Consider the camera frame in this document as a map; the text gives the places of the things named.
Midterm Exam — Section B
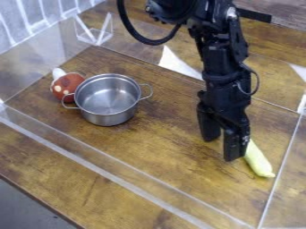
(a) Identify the small steel pot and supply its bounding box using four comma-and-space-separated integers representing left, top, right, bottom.
62, 73, 154, 126

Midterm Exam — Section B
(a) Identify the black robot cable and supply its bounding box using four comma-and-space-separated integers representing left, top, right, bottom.
115, 0, 185, 47

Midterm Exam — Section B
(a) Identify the green handled metal spoon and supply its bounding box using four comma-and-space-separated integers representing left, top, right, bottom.
243, 140, 277, 178

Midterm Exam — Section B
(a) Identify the red toy mushroom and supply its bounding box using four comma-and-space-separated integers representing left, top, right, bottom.
51, 68, 86, 103

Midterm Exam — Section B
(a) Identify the black bar on table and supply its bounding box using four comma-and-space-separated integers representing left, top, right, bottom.
238, 8, 273, 23

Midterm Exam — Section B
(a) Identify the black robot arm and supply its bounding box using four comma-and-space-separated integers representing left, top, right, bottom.
146, 0, 251, 161

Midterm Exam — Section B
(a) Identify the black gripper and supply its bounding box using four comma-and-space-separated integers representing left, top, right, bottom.
198, 89, 251, 162

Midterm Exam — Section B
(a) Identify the clear acrylic enclosure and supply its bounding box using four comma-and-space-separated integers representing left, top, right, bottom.
0, 0, 306, 229

